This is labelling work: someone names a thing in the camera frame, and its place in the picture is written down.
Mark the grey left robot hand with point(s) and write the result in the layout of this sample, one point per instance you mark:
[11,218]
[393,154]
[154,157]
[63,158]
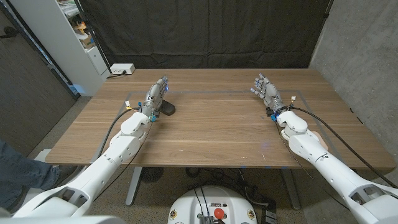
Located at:
[155,96]

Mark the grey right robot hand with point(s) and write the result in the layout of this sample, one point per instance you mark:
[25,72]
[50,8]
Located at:
[270,93]

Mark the pink square jewelry box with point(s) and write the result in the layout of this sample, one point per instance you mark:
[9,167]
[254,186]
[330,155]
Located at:
[322,142]

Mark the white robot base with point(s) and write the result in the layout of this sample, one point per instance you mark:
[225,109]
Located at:
[186,208]

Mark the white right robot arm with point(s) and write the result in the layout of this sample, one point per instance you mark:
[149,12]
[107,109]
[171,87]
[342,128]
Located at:
[311,146]

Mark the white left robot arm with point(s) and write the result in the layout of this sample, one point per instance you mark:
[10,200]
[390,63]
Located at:
[124,146]

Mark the black glasses case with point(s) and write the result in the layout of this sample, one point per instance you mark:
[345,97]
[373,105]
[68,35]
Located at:
[169,109]

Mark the white power outlet box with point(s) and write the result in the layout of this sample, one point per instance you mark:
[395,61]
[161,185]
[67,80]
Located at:
[122,68]

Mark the small cardboard box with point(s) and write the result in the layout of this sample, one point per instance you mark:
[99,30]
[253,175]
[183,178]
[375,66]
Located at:
[88,41]

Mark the black backdrop stand pole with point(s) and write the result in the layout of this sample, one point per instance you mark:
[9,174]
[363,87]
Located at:
[103,56]

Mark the black round floor fan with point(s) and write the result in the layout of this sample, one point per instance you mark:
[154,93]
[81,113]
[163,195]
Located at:
[151,174]

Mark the black backdrop curtain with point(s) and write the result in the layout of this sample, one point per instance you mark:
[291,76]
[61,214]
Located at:
[205,31]

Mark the grey table leg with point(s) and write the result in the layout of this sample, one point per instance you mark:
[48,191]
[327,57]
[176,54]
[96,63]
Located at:
[133,186]
[290,189]

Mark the yellow toy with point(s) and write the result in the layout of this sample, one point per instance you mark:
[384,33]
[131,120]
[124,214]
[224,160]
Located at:
[80,27]

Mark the white shelf cabinet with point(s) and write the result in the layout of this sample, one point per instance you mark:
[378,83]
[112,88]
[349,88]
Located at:
[62,46]

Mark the dark shoe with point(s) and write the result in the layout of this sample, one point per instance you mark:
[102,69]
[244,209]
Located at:
[66,172]

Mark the black floor power strip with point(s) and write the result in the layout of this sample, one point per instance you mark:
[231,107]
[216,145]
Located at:
[270,214]

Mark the white floor board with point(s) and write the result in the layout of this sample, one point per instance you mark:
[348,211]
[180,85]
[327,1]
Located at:
[42,155]

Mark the red emergency stop button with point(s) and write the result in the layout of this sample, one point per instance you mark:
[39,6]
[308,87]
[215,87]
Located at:
[219,213]

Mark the person leg in jeans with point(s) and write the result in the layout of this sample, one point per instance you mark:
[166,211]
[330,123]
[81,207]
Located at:
[21,174]

